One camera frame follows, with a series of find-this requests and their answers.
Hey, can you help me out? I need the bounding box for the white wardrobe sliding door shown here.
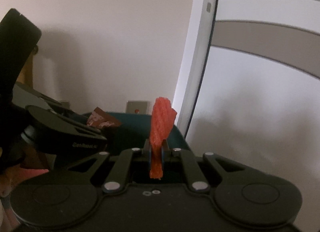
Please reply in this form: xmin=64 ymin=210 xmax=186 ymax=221
xmin=186 ymin=0 xmax=320 ymax=185

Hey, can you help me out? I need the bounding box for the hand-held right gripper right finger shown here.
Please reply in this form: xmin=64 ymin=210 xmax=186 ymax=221
xmin=161 ymin=139 xmax=252 ymax=194

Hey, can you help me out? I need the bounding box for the person's left hand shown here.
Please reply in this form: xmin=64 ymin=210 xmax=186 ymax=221
xmin=0 ymin=169 xmax=17 ymax=198

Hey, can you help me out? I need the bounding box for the white wardrobe side frame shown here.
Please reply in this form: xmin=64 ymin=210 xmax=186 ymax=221
xmin=174 ymin=0 xmax=222 ymax=139

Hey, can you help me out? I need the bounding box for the brown pink snack wrapper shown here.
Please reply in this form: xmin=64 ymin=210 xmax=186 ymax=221
xmin=86 ymin=107 xmax=122 ymax=129

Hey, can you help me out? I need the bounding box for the grey wall socket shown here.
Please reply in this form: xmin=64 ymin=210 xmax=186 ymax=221
xmin=126 ymin=100 xmax=148 ymax=114

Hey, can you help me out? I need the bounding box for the pink blanket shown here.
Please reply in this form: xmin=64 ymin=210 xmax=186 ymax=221
xmin=21 ymin=168 xmax=50 ymax=180

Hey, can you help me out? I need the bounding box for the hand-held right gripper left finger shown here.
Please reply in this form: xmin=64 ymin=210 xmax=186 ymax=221
xmin=60 ymin=139 xmax=152 ymax=194

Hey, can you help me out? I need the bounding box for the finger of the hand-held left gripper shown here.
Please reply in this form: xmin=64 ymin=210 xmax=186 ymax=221
xmin=50 ymin=112 xmax=107 ymax=140

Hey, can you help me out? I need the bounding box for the teal trash bin deer print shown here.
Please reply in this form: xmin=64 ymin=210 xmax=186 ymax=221
xmin=81 ymin=111 xmax=194 ymax=159

